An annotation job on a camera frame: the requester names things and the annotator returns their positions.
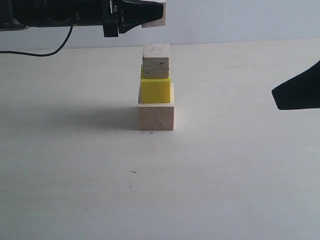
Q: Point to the small pale wooden cube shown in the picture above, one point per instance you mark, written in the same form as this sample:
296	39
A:
159	22

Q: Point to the yellow cube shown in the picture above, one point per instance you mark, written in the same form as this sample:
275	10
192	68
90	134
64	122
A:
155	90

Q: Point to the large light wooden cube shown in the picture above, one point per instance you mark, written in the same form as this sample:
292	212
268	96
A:
157	116

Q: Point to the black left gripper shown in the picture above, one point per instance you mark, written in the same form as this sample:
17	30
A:
105	13

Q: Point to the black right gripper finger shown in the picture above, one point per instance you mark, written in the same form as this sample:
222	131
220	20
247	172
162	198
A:
300	92

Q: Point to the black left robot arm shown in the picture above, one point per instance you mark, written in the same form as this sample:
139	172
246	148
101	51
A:
18	15

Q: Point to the medium ridged wooden cube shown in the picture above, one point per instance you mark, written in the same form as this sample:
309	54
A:
156	61

